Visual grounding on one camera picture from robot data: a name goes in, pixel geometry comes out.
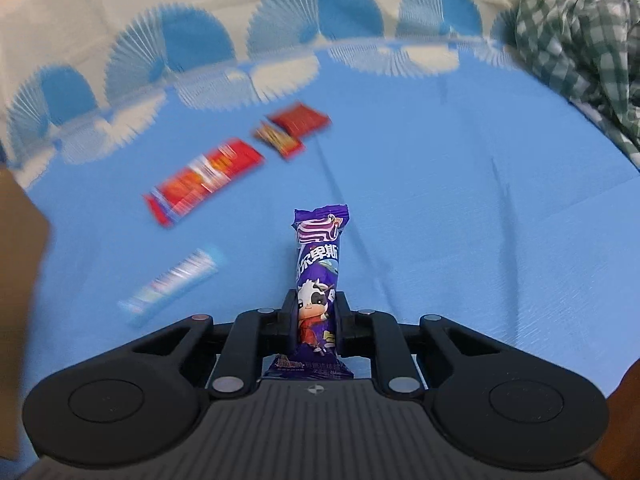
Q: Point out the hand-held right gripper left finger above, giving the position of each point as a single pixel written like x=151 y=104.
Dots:
x=289 y=325

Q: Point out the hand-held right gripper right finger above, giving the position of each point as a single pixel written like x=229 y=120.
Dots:
x=342 y=327

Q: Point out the purple snack bar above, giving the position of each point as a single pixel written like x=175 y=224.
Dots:
x=317 y=270

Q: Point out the blue white stick sachet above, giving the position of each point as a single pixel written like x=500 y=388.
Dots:
x=170 y=280

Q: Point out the large red white snack packet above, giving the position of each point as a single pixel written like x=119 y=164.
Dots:
x=205 y=180

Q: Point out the red yellow striped snack packet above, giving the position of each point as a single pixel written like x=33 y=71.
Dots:
x=279 y=141

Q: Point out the plain red snack packet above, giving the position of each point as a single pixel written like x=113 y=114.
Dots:
x=300 y=119

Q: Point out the brown cardboard box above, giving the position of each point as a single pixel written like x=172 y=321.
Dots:
x=22 y=285

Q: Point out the blue fan-print sheet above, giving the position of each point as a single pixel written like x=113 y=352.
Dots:
x=425 y=185

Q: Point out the green checked cloth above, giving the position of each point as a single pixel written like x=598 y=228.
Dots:
x=585 y=45

